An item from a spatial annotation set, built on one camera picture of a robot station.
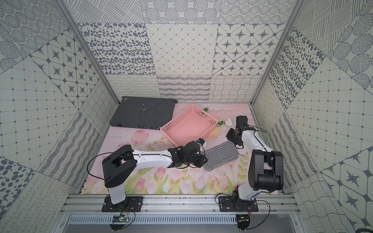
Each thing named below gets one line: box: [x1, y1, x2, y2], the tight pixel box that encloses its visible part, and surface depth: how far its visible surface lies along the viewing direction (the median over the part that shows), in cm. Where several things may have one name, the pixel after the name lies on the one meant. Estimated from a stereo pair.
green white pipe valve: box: [216, 118, 234, 128], surface depth 107 cm
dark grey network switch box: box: [109, 96, 178, 131], surface depth 113 cm
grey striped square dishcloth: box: [202, 140, 240, 172], surface depth 92 cm
